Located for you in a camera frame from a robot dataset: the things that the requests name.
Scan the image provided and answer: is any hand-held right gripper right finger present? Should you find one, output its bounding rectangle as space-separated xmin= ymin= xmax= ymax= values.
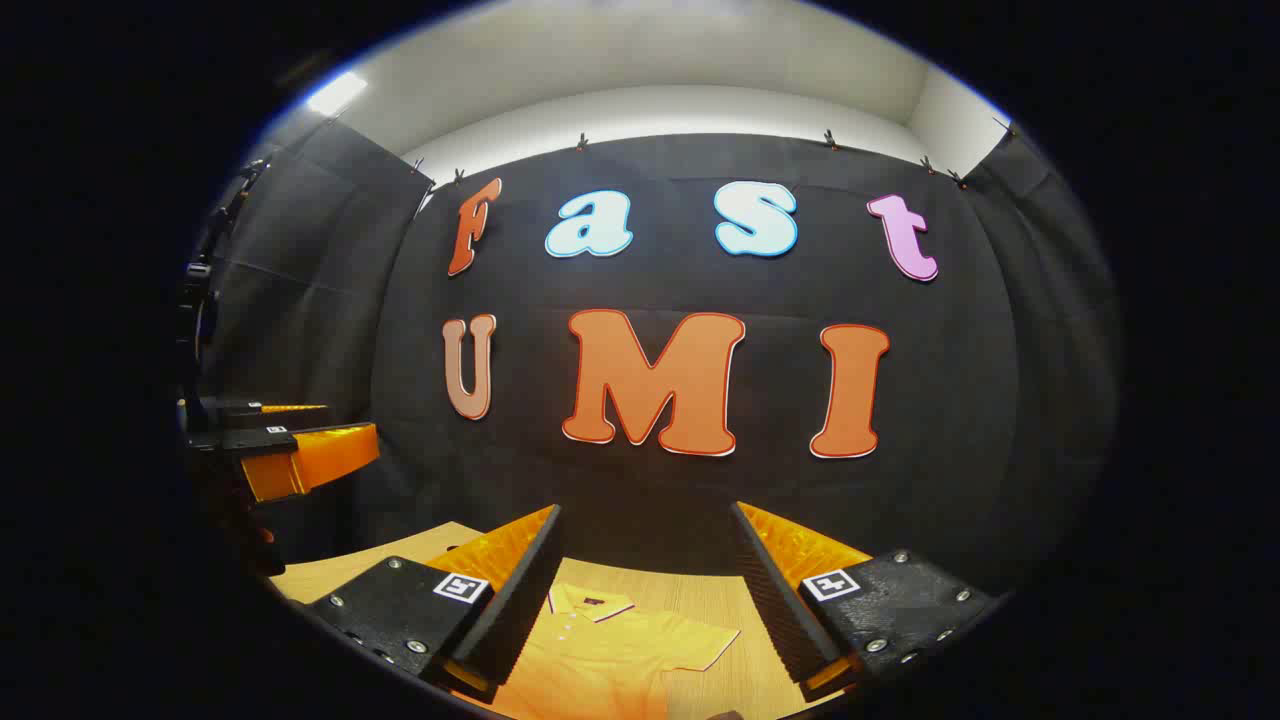
xmin=728 ymin=500 xmax=1006 ymax=703

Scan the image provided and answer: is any white ceiling light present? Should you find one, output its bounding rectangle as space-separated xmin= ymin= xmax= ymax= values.
xmin=305 ymin=70 xmax=369 ymax=117

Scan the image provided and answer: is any row of black cloth clips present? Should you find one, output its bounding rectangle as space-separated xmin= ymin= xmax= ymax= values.
xmin=408 ymin=118 xmax=1019 ymax=193

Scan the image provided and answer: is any black backdrop cloth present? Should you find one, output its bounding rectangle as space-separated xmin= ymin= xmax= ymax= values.
xmin=185 ymin=118 xmax=1121 ymax=601

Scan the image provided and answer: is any orange polo T-shirt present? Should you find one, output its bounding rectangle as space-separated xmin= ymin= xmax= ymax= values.
xmin=470 ymin=582 xmax=743 ymax=720

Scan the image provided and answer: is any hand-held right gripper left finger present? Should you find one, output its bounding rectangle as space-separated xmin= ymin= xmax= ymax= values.
xmin=300 ymin=503 xmax=566 ymax=706

